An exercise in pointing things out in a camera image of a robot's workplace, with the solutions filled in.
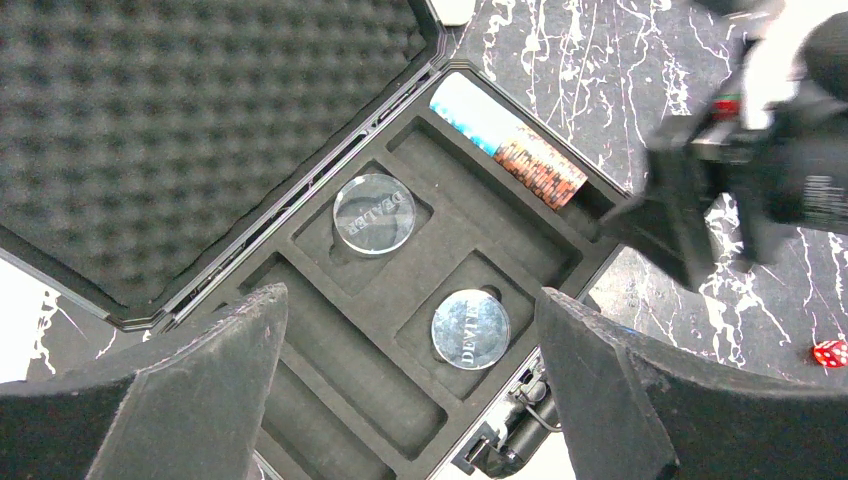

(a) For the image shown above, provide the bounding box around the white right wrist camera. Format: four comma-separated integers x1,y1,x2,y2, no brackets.
740,0,847,131

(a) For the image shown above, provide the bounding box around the blue poker chip stack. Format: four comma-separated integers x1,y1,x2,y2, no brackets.
429,72,523,157

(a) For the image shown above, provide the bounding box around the red die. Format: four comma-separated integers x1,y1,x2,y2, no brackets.
812,340,848,369

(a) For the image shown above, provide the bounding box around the brown poker chip stack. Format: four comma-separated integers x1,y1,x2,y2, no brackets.
493,126,587,211

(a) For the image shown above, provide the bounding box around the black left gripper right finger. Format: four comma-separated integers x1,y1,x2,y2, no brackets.
535,288,847,479

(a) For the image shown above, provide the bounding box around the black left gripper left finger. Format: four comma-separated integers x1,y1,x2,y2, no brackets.
1,283,288,479

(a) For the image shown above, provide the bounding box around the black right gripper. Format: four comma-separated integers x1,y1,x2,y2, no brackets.
601,13,847,291

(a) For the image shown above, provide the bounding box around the black poker set case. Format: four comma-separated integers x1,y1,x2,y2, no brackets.
1,1,623,479

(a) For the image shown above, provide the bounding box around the clear round dealer button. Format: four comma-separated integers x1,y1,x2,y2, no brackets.
430,289,511,371

